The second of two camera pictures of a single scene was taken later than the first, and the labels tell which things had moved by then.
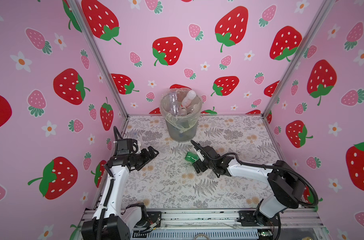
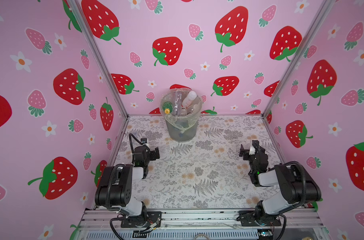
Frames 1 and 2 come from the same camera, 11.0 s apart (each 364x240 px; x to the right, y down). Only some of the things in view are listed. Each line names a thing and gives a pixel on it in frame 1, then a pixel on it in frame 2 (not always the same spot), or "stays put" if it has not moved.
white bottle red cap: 187,101 stays put
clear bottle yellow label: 183,111 stays put
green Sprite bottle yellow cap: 191,156 to 168,107
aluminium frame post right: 311,32 stays put
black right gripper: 200,167 to 246,157
